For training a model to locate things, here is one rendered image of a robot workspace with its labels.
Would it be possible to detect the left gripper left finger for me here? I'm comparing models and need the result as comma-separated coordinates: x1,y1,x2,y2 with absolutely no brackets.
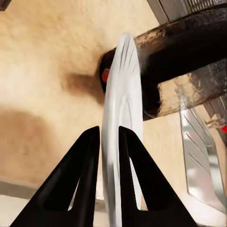
9,126,100,227

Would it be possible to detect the electric kettle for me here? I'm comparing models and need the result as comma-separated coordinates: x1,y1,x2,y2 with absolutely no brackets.
100,2,227,121

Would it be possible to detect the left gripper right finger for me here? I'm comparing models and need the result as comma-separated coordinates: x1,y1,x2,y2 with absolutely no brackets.
119,126,199,227

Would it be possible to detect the saucer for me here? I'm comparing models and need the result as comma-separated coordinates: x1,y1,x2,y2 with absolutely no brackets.
101,32,143,227

